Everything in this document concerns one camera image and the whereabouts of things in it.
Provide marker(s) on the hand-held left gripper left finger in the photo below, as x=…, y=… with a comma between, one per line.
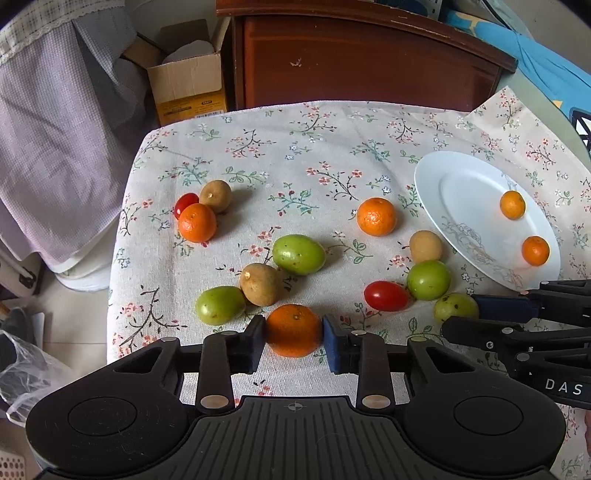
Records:
x=256, y=344

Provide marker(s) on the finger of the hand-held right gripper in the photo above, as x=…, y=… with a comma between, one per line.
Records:
x=501, y=307
x=466, y=330

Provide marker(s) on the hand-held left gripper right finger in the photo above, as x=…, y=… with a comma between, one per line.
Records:
x=331, y=344

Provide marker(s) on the spotted green jujube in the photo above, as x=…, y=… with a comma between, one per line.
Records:
x=452, y=307

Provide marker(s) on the red cherry tomato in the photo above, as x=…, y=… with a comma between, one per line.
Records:
x=386, y=296
x=183, y=203

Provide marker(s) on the oval green jujube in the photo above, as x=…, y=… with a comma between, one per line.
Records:
x=298, y=254

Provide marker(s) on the white plate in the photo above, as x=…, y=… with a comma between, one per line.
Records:
x=471, y=198

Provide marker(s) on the brown longan fruit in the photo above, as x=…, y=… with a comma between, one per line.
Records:
x=216, y=194
x=260, y=285

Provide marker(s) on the small orange mandarin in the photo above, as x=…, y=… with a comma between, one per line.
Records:
x=512, y=205
x=535, y=250

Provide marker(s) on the pale tan longan fruit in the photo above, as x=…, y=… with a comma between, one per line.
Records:
x=425, y=247

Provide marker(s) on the floral tablecloth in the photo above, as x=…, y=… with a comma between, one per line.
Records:
x=323, y=152

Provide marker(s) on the clear plastic bag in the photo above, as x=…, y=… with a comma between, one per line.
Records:
x=25, y=369

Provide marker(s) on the blue cloth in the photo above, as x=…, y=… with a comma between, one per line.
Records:
x=545, y=64

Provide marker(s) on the cardboard box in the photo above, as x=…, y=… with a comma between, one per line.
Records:
x=189, y=87

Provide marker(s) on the lilac checked cloth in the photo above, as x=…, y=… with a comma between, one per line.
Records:
x=60, y=152

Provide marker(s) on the dark wooden cabinet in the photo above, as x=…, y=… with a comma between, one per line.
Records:
x=360, y=60

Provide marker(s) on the white bag in box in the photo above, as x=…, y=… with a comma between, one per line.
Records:
x=191, y=48

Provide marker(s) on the checked curtain with lace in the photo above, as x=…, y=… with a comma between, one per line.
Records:
x=32, y=23

